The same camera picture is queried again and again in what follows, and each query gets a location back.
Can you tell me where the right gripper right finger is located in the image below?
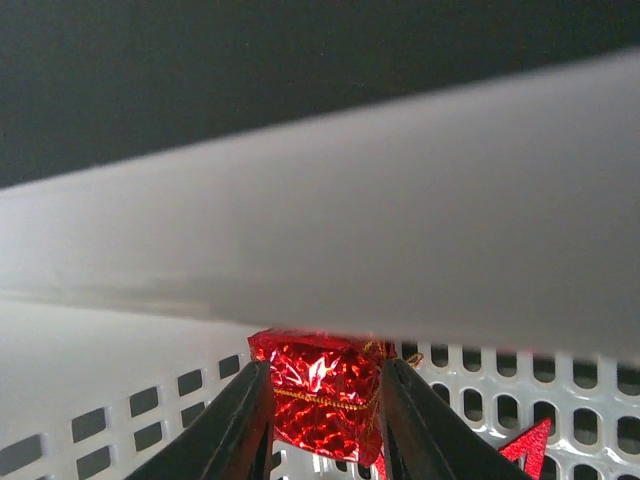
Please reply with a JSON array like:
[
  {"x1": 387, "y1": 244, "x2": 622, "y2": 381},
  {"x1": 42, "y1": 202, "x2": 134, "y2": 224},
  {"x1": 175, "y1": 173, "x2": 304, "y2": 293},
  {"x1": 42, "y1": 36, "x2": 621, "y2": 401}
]
[{"x1": 380, "y1": 359, "x2": 529, "y2": 480}]

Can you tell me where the red star ornament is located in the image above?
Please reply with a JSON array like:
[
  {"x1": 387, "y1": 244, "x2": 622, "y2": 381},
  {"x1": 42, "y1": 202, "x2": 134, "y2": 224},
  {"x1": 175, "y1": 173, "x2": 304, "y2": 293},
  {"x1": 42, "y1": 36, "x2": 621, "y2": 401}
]
[{"x1": 499, "y1": 418, "x2": 552, "y2": 480}]

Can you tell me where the red gift box ornament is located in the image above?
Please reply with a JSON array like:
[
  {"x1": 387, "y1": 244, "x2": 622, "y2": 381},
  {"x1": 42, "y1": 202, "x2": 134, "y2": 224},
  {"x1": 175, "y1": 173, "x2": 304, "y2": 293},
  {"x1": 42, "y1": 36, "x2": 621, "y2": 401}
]
[{"x1": 248, "y1": 329, "x2": 397, "y2": 467}]

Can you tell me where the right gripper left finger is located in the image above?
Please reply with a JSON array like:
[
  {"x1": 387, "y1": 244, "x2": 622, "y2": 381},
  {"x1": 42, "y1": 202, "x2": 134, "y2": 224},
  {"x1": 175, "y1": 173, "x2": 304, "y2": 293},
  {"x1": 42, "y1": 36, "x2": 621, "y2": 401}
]
[{"x1": 128, "y1": 361, "x2": 274, "y2": 480}]

